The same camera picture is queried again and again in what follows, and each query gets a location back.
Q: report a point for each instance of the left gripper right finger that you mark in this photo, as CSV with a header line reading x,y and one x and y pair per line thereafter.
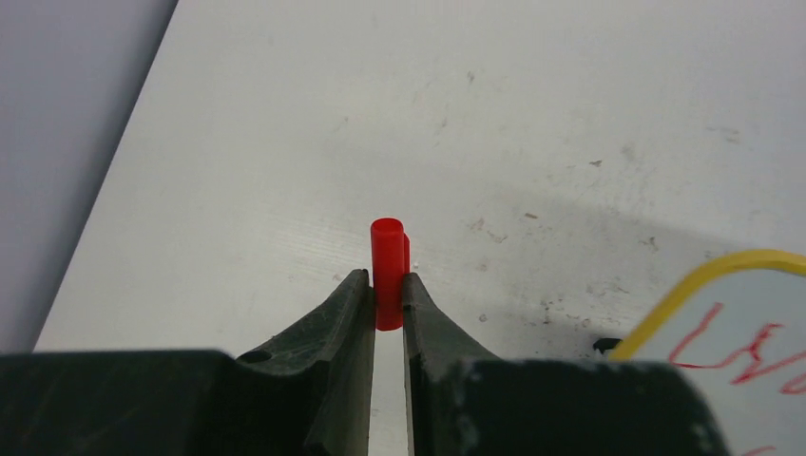
x,y
462,399

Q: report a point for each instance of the left black board clip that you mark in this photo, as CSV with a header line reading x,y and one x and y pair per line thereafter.
x,y
606,344

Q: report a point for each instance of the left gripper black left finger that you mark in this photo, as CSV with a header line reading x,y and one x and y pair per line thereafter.
x,y
306,391

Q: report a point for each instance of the yellow-framed whiteboard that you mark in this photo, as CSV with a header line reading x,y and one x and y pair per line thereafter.
x,y
735,328

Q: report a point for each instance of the red marker cap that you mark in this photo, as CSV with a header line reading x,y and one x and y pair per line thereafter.
x,y
391,261

